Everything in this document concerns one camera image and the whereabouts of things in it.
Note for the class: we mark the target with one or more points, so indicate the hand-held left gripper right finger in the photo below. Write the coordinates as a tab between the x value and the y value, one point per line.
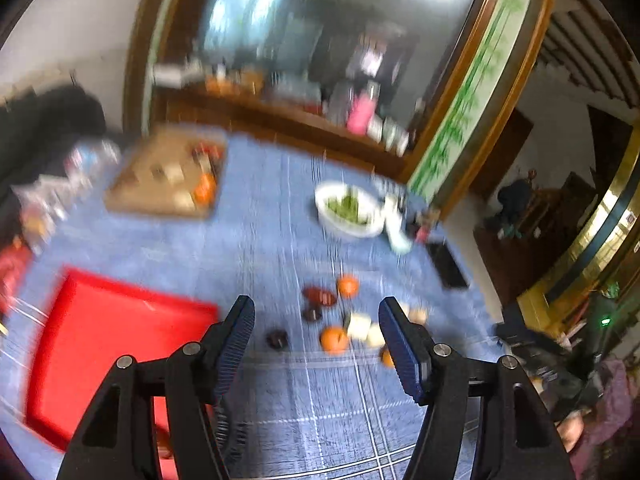
400	350

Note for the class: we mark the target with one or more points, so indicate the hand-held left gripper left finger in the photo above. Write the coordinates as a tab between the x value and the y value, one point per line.
235	342

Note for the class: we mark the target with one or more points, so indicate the orange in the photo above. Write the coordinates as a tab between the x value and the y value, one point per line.
334	340
347	286
386	358

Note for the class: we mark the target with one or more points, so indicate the white fruit piece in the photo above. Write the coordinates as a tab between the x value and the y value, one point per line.
358	326
375	337

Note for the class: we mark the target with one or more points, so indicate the dark purple fruit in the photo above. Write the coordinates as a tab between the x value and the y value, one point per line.
312	313
276	338

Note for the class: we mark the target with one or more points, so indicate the dark red fruit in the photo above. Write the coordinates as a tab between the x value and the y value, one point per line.
320	295

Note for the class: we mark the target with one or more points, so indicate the red plastic tray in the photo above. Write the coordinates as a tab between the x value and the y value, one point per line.
105	330

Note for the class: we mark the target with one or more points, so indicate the black phone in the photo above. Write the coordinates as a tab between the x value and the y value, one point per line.
446	265

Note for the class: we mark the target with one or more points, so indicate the blue checked tablecloth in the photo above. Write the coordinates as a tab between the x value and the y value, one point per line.
270	230

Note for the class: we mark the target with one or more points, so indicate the white cup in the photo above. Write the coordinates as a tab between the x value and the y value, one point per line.
397	230

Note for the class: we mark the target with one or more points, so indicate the white bowl of green vegetables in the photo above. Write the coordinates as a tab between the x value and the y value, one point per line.
347	210

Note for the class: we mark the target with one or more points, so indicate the wooden tray with items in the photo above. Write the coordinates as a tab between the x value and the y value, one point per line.
160	180

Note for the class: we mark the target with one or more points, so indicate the brown wooden door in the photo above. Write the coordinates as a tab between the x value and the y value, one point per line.
502	155

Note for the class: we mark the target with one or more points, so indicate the wooden sideboard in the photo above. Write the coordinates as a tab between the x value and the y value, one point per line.
280	120

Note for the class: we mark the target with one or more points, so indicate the red packet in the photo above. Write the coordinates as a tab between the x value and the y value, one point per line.
12	272

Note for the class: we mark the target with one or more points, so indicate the clear plastic bag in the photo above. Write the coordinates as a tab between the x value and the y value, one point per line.
55	185

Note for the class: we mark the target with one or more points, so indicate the pink bottle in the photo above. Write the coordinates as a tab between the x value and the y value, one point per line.
361	112

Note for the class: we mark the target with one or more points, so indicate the green bamboo print panel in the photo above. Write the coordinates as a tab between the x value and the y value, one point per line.
475	80

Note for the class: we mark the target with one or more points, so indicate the black bag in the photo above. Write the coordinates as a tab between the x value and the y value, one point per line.
47	125

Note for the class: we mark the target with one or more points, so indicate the wooden framed mirror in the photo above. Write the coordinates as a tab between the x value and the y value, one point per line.
325	40

